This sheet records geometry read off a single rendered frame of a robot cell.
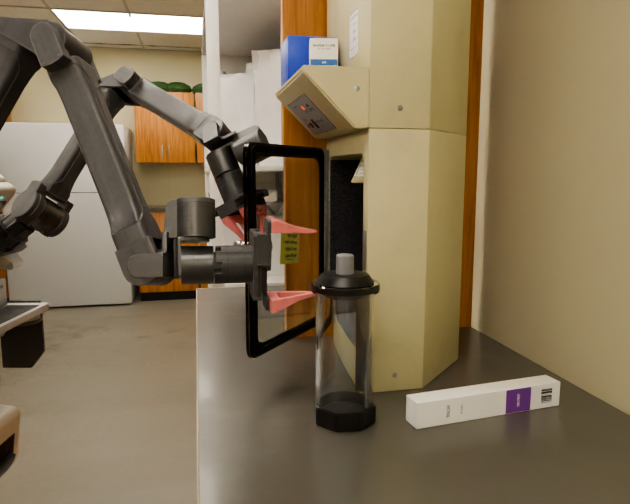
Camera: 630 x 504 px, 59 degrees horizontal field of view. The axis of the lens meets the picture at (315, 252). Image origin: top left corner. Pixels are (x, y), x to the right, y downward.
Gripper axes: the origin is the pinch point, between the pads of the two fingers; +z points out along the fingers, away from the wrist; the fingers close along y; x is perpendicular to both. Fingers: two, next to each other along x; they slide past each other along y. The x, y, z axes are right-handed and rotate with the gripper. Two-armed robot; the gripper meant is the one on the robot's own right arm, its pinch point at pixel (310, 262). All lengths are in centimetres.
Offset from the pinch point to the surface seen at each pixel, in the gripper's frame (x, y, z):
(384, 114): 9.2, 23.7, 14.3
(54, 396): 262, -121, -104
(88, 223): 496, -38, -124
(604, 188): 5, 12, 55
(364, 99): 9.1, 26.0, 10.7
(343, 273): -1.7, -1.5, 4.8
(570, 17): 18, 44, 55
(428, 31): 9.2, 37.6, 21.7
